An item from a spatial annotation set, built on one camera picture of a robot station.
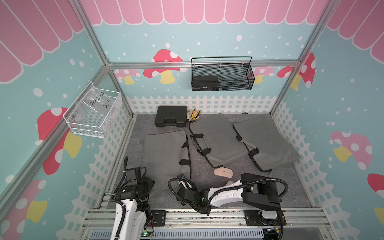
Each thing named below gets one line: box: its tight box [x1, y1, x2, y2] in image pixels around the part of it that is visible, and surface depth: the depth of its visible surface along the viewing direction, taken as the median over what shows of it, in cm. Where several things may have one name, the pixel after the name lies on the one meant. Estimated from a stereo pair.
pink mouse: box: [214, 167, 233, 178], surface depth 91 cm
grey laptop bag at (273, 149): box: [233, 115, 301, 173], surface depth 100 cm
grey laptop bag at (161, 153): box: [142, 130, 191, 191], surface depth 96 cm
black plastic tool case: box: [154, 105, 188, 128], surface depth 115 cm
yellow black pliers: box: [190, 108, 201, 123], surface depth 119 cm
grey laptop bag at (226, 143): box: [189, 113, 249, 168], surface depth 102 cm
